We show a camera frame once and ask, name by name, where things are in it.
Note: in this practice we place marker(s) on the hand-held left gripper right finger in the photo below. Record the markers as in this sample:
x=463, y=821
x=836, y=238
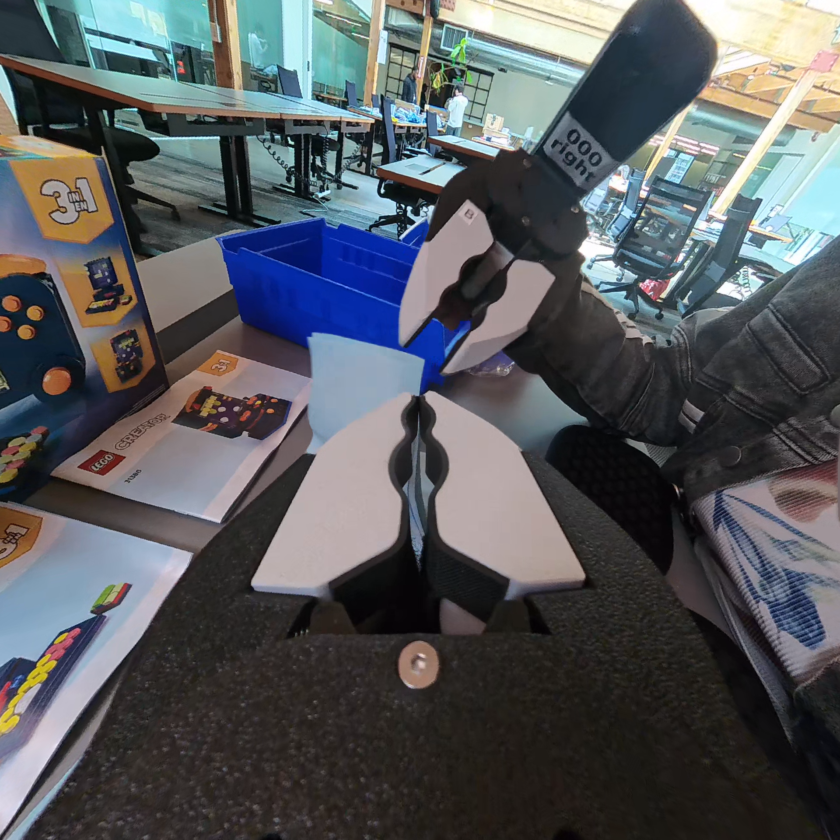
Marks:
x=505, y=518

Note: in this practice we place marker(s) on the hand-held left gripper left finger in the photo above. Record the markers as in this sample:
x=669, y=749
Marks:
x=334, y=518

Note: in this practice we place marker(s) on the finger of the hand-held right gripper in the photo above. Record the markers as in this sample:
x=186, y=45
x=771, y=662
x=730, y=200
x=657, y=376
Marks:
x=446, y=262
x=518, y=302

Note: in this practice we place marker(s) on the blue plastic bin with divider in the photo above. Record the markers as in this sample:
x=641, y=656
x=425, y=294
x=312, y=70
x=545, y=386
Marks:
x=315, y=282

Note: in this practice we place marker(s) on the person's right forearm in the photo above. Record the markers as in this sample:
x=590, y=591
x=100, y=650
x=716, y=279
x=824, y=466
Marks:
x=610, y=367

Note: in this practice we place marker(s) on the clear plastic bag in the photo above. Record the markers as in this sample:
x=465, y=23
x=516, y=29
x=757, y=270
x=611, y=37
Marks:
x=491, y=364

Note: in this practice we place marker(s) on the wooden office table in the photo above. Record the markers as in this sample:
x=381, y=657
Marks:
x=420, y=172
x=466, y=145

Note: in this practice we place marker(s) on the black bumpy cushion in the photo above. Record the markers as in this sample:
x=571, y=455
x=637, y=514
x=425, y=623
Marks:
x=617, y=492

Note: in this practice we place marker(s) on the arcade cover instruction booklet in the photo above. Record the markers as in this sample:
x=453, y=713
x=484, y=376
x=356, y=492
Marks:
x=197, y=472

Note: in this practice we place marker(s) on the black office chair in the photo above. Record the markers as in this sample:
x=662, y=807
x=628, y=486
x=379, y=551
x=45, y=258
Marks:
x=728, y=249
x=98, y=151
x=663, y=229

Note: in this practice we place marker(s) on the green potted plant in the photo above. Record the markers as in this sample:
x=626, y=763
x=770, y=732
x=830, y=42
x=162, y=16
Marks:
x=456, y=62

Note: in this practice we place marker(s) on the long wooden table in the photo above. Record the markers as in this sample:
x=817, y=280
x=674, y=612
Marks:
x=197, y=98

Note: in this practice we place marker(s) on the yellow blue brick set box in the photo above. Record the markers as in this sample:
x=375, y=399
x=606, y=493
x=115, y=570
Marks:
x=65, y=295

